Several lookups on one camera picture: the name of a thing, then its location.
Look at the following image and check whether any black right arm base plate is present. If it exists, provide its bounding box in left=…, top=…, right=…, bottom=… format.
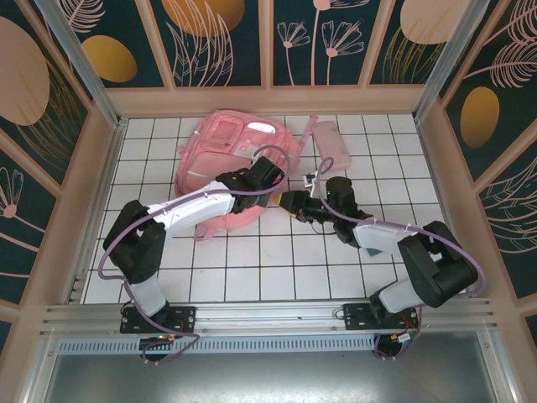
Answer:
left=342, top=301, right=420, bottom=331

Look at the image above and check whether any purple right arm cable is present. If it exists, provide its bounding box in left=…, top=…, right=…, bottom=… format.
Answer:
left=316, top=157, right=487, bottom=362

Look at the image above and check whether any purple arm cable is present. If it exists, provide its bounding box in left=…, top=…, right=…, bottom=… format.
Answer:
left=98, top=144, right=290, bottom=367
left=316, top=157, right=487, bottom=362

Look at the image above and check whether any aluminium corner post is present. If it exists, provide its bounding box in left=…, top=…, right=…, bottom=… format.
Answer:
left=412, top=0, right=503, bottom=123
left=33, top=0, right=128, bottom=131

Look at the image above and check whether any aluminium mounting rail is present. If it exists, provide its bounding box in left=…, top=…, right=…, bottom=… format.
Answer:
left=39, top=296, right=503, bottom=337

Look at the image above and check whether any aluminium side rail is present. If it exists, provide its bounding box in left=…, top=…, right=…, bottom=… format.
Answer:
left=66, top=119, right=128, bottom=304

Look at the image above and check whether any pink pencil case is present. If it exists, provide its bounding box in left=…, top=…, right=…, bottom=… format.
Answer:
left=312, top=120, right=352, bottom=171

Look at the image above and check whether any pink school backpack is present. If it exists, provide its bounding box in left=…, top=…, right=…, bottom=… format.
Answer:
left=174, top=109, right=320, bottom=243

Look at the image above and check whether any grey metal sheet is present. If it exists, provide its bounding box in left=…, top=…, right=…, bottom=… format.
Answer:
left=41, top=352, right=504, bottom=403

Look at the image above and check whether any slotted grey cable duct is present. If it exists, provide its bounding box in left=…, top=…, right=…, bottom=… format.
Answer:
left=56, top=338, right=378, bottom=354

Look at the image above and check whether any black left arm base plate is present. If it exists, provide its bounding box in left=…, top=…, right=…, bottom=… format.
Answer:
left=120, top=305, right=197, bottom=335

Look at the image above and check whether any wired power connector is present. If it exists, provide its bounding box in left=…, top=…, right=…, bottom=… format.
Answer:
left=140, top=333, right=188, bottom=350
left=388, top=329, right=422, bottom=352

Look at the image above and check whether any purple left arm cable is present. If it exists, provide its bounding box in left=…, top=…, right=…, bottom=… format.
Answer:
left=98, top=144, right=290, bottom=367

